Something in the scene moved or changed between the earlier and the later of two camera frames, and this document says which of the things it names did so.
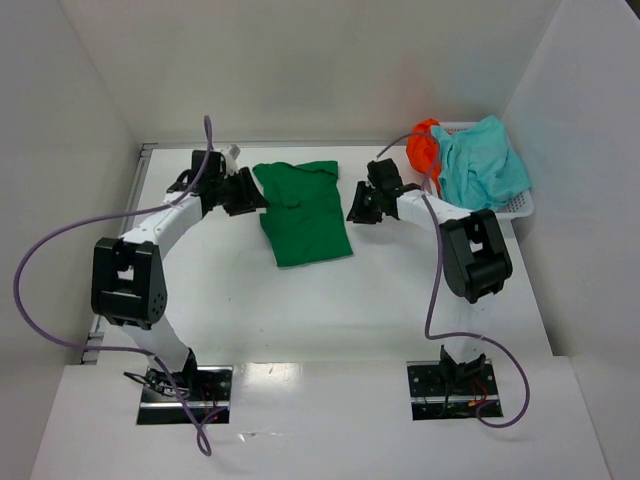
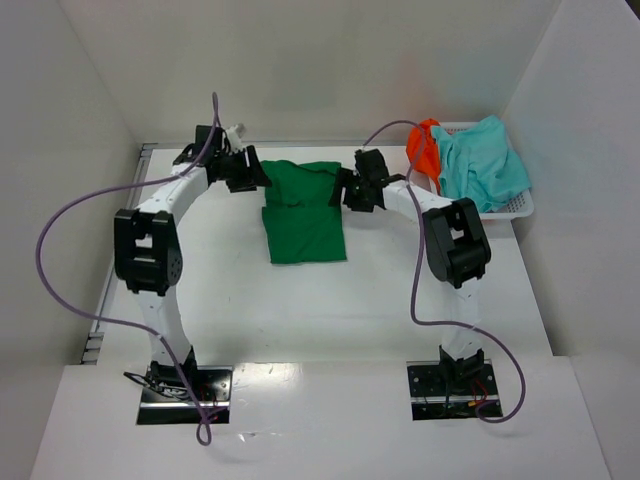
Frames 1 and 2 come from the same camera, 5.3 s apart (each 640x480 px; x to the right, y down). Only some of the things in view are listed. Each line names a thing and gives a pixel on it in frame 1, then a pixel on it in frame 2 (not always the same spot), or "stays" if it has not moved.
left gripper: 240,190 to 249,167
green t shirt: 305,221 stays
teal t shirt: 478,166 stays
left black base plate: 207,390 stays
